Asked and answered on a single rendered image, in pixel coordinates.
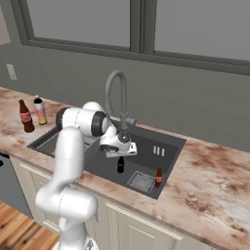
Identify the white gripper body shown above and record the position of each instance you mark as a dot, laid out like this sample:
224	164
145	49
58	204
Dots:
121	153

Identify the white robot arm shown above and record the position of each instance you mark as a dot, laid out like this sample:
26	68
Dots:
70	156

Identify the small dark bottle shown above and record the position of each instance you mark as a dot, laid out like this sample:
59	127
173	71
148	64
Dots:
120	166

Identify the dark grey sink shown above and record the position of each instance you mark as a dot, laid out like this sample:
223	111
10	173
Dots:
153	162

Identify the small brown bottle red label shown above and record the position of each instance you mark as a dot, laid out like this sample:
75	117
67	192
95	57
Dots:
158	178

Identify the large pink yellow bottle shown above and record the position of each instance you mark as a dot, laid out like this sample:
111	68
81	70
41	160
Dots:
40	112

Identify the large brown bottle red label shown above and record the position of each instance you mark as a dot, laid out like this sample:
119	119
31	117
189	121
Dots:
26	117

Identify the grey arched tap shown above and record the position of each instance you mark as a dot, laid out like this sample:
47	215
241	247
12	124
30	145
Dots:
123	97

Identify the cream cupboard door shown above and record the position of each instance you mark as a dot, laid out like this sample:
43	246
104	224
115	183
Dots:
32	185
136	231

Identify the dark grey dishwasher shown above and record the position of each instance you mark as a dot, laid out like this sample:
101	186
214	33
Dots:
11	188

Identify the grey framed window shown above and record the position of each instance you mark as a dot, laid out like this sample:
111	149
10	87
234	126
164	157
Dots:
143	29

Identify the white wall socket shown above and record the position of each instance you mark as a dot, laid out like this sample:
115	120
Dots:
11	72

